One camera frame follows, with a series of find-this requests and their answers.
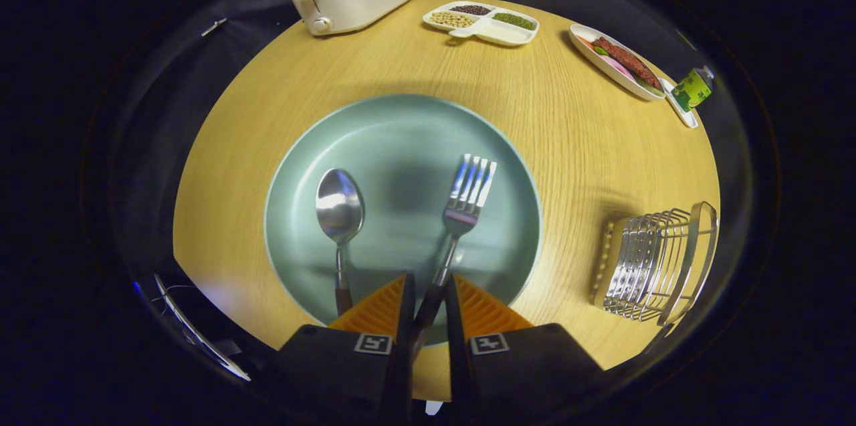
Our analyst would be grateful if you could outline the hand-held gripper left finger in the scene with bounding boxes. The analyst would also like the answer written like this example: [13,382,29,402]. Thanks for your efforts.
[267,272,417,423]

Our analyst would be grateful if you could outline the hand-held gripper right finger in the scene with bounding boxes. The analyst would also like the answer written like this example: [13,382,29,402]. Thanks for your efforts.
[445,273,604,424]

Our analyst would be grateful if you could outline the metal fork dark handle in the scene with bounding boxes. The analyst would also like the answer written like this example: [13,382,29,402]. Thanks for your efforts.
[409,153,498,363]

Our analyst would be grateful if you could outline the metal spoon dark handle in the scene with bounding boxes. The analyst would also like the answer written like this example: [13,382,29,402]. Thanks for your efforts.
[315,168,366,317]

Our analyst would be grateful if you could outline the pale green plate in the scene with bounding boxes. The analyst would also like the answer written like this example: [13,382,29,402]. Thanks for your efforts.
[264,93,542,346]

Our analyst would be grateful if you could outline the white food plate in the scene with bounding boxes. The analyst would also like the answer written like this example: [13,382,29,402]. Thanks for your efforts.
[568,23,667,102]

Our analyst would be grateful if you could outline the white divided dish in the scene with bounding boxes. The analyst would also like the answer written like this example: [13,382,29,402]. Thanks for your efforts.
[422,1,540,47]

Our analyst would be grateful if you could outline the pink round food slice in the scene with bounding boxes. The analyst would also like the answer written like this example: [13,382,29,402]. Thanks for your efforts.
[599,55,636,82]

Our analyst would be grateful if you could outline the small white dish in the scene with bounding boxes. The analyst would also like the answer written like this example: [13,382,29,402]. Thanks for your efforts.
[659,77,700,129]

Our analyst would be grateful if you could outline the pile of yellow soybeans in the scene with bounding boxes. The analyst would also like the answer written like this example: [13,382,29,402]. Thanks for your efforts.
[430,11,477,28]

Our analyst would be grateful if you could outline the pile of green beans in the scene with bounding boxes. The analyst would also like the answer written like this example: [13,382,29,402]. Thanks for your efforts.
[492,12,537,31]

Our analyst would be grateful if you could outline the brown meat slices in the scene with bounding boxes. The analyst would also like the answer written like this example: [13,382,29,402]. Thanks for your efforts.
[591,36,663,90]

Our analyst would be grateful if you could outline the green label plastic bottle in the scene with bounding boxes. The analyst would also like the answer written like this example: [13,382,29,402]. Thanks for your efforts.
[671,66,716,112]

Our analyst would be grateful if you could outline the metal wire cutlery rack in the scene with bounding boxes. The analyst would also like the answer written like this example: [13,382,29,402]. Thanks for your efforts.
[590,201,720,328]

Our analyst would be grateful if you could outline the thin white cable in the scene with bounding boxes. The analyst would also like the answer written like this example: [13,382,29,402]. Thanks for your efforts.
[150,284,199,302]

